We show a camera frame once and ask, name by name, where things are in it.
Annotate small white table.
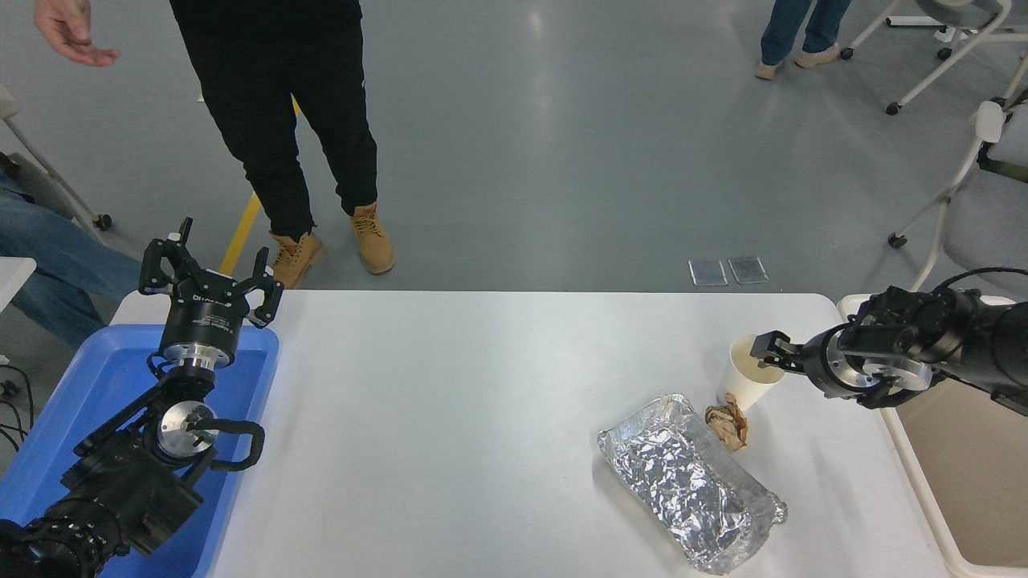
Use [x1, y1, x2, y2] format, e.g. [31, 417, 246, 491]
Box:
[0, 257, 37, 312]

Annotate white frame wheeled chair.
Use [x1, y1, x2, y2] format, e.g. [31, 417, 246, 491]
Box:
[839, 0, 1028, 116]

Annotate white paper cup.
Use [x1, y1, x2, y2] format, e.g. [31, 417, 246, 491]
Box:
[717, 334, 786, 412]

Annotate standing person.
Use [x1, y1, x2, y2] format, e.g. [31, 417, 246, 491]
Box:
[34, 0, 396, 290]

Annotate grey seat wheeled chair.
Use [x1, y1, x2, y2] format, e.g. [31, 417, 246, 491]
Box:
[887, 100, 1028, 296]

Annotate seated person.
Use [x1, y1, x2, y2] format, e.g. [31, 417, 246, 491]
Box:
[0, 173, 147, 354]

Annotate crumpled tan paper ball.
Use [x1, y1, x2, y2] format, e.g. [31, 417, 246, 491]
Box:
[705, 393, 748, 453]

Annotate large pale bin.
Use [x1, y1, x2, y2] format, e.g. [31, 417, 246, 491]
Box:
[837, 293, 1028, 578]

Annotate crumpled foil tray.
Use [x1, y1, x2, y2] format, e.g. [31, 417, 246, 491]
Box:
[597, 393, 788, 576]

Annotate black cables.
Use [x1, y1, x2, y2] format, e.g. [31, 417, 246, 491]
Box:
[0, 365, 35, 454]

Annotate person's right hand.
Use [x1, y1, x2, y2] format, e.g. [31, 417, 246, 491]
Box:
[34, 0, 121, 67]

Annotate walking person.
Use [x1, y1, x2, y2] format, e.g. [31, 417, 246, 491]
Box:
[755, 0, 852, 80]

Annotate blue plastic tray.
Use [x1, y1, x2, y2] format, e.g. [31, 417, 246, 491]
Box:
[0, 324, 280, 578]

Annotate white leg caster chair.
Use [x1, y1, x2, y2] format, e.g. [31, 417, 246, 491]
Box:
[0, 84, 113, 250]

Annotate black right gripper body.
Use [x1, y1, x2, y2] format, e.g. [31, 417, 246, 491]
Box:
[803, 330, 846, 399]

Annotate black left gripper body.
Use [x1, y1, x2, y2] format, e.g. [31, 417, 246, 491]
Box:
[159, 270, 260, 360]

